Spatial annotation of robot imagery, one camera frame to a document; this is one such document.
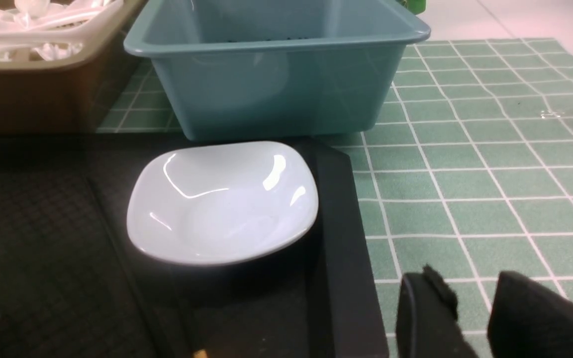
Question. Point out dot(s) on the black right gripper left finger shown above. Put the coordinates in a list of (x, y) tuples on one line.
[(427, 319)]

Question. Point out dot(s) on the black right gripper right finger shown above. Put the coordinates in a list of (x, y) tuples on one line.
[(529, 320)]

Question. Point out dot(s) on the small white square dish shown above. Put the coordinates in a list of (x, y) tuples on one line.
[(224, 204)]

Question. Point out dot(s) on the green checkered tablecloth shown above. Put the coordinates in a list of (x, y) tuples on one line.
[(469, 169)]

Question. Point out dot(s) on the blue plastic bin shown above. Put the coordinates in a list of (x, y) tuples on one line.
[(256, 69)]

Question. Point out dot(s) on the black plastic serving tray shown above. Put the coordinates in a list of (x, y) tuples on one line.
[(72, 285)]

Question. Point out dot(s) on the brown plastic bin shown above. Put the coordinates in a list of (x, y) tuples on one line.
[(71, 95)]

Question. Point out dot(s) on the pile of white spoons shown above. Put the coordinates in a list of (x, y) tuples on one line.
[(34, 30)]

